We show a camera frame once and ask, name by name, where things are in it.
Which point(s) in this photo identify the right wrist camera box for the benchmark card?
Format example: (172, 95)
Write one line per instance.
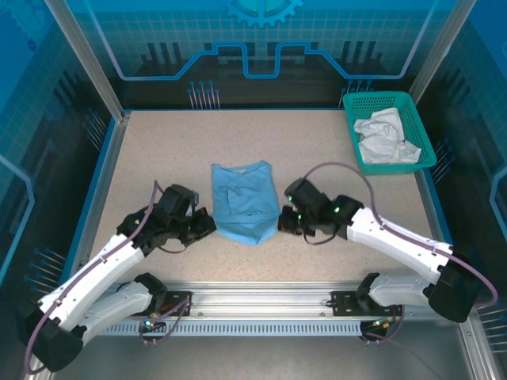
(304, 191)

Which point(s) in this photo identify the light blue printed t-shirt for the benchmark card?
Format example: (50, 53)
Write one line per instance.
(245, 198)

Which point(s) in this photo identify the small circuit board with LED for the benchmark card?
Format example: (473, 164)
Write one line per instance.
(152, 324)
(380, 324)

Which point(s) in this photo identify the metal front panel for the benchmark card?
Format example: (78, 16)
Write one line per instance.
(257, 356)

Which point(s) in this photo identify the aluminium mounting rail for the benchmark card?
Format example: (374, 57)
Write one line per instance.
(257, 297)

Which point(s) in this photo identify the white t-shirt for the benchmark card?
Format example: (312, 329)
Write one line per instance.
(380, 138)

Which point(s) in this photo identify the teal plastic basket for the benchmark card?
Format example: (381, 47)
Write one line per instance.
(420, 130)

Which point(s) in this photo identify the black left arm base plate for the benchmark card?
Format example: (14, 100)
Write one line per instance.
(178, 302)

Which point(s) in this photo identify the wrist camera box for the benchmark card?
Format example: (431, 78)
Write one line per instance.
(178, 198)
(304, 191)

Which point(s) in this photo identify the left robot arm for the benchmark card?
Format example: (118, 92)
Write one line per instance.
(91, 269)

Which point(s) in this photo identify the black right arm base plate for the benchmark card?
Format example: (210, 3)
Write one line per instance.
(342, 304)

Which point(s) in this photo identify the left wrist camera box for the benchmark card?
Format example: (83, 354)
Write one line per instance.
(178, 198)

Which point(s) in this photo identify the aluminium frame post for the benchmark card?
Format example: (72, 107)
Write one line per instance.
(439, 51)
(91, 67)

